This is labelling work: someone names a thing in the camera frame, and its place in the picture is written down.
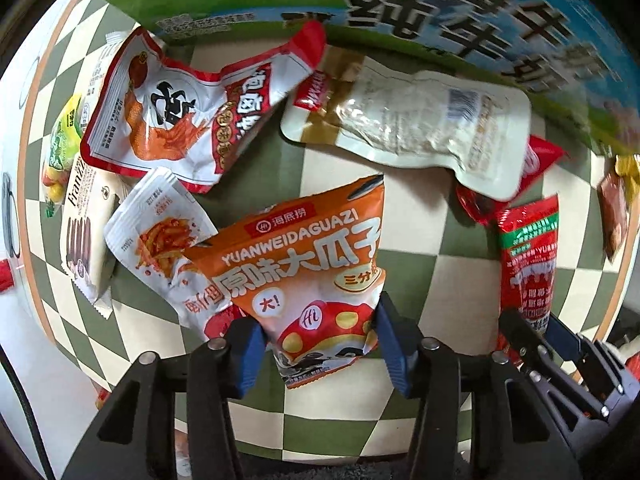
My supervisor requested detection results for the red long snack packet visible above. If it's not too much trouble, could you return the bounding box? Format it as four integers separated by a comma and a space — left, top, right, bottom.
497, 195, 559, 334

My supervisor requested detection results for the red chocolate snack packet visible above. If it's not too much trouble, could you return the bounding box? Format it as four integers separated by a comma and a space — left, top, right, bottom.
456, 136, 566, 226

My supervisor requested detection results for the brown red snack packet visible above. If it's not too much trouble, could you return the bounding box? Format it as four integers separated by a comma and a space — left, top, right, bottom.
598, 171, 627, 262

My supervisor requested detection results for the orange sunflower seed bag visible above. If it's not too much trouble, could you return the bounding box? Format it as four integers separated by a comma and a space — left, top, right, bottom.
184, 174, 385, 389

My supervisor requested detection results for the yellow crinkled snack bag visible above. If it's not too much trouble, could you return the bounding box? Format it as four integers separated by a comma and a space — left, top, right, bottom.
614, 154, 640, 202

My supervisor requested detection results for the white franzzi cookie pack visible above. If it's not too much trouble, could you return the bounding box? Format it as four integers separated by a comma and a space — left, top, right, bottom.
60, 155, 130, 318

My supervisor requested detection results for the silver spicy fish pouch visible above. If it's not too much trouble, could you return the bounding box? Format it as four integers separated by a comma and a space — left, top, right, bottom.
104, 168, 242, 340

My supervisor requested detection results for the white beige pouch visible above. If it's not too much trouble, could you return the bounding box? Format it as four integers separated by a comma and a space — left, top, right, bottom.
281, 47, 532, 202

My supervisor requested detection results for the green fruit candy bag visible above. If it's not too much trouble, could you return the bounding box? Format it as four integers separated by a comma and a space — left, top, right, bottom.
40, 93, 82, 218

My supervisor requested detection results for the white red shrimp snack bag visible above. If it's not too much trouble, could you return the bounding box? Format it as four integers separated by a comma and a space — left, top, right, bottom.
80, 21, 326, 193

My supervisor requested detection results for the cardboard milk box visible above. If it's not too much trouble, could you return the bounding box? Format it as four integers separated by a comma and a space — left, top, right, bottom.
105, 0, 639, 154

